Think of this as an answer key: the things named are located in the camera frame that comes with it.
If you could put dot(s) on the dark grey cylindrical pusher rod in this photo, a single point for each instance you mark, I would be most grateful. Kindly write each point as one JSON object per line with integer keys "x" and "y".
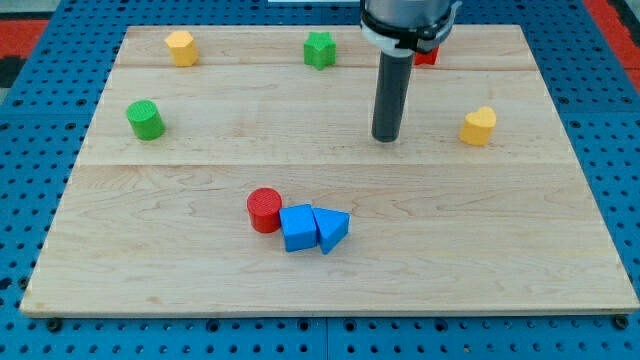
{"x": 391, "y": 90}

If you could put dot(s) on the red block behind arm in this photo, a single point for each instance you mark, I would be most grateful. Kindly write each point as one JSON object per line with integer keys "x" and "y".
{"x": 426, "y": 58}

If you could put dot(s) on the yellow heart block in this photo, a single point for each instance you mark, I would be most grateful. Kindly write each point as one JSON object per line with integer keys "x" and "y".
{"x": 478, "y": 126}

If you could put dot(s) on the green star block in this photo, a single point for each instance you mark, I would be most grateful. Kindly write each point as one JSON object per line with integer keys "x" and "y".
{"x": 319, "y": 50}

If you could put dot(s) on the blue triangle block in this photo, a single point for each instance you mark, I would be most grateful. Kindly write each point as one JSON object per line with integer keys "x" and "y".
{"x": 332, "y": 226}

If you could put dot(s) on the blue cube block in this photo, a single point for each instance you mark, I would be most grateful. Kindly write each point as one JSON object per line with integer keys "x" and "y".
{"x": 299, "y": 228}

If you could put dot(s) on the red cylinder block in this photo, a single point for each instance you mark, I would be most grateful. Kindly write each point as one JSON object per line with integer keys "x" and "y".
{"x": 263, "y": 205}

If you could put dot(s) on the wooden work board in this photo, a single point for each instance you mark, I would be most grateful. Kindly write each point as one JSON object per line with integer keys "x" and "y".
{"x": 249, "y": 185}

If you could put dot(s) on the yellow hexagon block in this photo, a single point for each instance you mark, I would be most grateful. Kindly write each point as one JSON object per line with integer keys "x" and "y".
{"x": 182, "y": 48}

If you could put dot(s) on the green cylinder block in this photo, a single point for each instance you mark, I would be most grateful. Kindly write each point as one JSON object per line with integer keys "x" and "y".
{"x": 145, "y": 120}

